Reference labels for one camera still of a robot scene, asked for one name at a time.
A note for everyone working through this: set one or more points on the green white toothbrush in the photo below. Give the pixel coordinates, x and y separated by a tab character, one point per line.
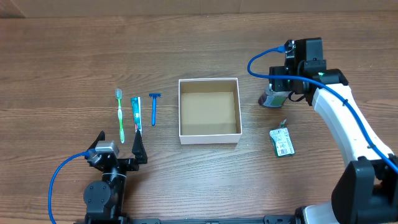
119	95

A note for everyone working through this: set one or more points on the white cardboard box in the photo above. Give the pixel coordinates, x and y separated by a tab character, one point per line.
209	111

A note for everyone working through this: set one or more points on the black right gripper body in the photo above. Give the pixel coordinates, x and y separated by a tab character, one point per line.
278	83

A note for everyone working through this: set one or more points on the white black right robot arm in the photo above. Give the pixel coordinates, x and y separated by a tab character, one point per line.
367	190

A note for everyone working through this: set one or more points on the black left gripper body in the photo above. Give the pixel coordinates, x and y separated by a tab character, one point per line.
121	162

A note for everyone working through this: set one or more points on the clear soap pump bottle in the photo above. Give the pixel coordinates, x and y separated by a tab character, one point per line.
273	99

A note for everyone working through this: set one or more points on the blue disposable razor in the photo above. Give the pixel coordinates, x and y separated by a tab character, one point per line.
154	97

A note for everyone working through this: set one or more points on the green toothpaste tube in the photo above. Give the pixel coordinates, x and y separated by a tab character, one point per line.
136	110

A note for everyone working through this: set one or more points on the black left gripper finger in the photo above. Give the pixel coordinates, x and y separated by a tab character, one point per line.
101	137
138	149

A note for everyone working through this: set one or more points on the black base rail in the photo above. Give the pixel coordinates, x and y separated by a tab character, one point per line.
267	219

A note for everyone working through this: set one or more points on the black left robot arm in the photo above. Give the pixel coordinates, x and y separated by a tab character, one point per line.
104	198

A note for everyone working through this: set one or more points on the green white soap packet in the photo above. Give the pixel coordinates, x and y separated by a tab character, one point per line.
281	141

